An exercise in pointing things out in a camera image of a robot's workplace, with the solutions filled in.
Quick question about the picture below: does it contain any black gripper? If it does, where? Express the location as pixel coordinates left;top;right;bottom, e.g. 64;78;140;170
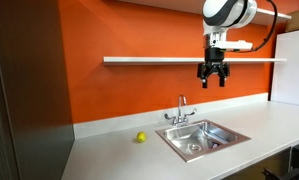
197;48;229;88

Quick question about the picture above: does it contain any black chair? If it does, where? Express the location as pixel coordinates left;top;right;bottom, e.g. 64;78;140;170
262;144;299;180

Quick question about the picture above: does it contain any white board panel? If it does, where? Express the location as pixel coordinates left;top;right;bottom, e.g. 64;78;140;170
270;30;299;105

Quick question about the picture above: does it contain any stainless steel sink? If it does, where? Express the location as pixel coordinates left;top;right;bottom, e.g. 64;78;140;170
156;120;249;163

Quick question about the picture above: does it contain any yellow-green lemon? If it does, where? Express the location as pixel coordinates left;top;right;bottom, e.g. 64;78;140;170
137;132;146;143

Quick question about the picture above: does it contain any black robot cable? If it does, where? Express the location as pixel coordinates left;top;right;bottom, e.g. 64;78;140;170
233;0;278;54

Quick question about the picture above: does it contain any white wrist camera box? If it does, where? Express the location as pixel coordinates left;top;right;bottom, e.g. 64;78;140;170
216;40;252;50

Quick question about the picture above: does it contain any dark brown cabinet panel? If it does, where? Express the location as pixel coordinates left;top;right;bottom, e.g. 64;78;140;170
0;0;74;180

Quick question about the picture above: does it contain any cardboard box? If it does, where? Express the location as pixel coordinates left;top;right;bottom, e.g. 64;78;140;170
285;10;299;32

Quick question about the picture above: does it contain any chrome faucet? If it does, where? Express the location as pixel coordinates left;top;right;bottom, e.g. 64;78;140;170
164;95;197;126

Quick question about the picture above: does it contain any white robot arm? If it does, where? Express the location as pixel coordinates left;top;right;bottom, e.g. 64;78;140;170
197;0;257;88

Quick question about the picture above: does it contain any lower white wall shelf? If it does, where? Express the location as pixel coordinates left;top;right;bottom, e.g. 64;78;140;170
103;57;287;65

